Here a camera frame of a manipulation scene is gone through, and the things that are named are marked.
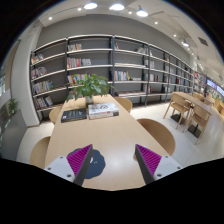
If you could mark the wooden slatted chair right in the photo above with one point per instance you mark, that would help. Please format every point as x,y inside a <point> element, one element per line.
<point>198,121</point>

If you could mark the wooden chair right near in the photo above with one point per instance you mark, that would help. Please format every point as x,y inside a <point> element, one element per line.
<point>160,133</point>

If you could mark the wooden slatted chair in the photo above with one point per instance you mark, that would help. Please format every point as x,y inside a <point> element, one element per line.
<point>198,121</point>
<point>181,105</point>

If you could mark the small plant at left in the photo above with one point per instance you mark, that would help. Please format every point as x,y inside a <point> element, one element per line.
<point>12,106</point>

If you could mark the wooden chair right far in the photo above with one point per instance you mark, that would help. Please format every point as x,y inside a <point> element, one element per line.
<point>126,103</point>

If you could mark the wooden slatted chair left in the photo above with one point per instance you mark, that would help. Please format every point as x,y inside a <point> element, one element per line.
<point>181,105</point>

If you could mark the green potted plant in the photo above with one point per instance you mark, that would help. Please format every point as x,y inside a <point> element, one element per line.
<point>88,87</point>

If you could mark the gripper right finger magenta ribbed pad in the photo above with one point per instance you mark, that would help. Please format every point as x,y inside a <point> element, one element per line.
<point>153,166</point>

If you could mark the wooden chair left near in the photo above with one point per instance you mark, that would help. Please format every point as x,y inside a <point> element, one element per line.
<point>38,154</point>

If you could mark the wooden chair left far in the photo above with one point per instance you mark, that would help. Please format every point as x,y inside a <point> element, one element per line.
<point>54,113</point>

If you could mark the stack of white books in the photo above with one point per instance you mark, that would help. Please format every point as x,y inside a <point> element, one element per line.
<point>96,111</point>

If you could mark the large grey bookshelf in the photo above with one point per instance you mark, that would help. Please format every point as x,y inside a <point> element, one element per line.
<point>135,69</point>

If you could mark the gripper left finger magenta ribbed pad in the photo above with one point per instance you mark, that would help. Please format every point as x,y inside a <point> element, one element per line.
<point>60,167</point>

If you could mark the pendant ceiling lamp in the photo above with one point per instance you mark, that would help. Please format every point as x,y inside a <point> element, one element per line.
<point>141,12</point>

